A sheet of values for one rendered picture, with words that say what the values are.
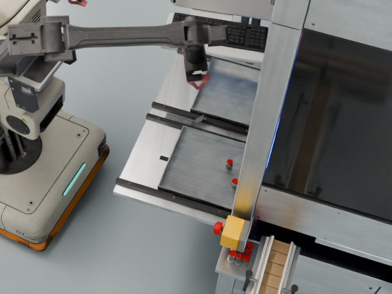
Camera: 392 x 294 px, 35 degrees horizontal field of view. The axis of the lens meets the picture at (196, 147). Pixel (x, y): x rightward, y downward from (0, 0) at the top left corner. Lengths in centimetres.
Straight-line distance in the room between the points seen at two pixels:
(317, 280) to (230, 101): 70
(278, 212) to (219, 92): 66
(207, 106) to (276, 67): 95
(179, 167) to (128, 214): 95
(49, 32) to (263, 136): 58
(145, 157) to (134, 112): 124
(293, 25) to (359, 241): 81
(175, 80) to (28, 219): 90
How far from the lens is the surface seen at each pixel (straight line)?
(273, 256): 193
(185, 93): 230
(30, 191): 281
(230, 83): 234
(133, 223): 300
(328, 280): 213
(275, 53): 131
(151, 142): 217
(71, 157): 288
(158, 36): 165
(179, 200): 202
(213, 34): 175
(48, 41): 159
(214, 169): 211
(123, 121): 332
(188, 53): 181
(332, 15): 121
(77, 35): 160
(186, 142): 216
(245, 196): 178
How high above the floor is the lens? 266
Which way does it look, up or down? 56 degrees down
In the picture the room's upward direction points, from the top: 5 degrees clockwise
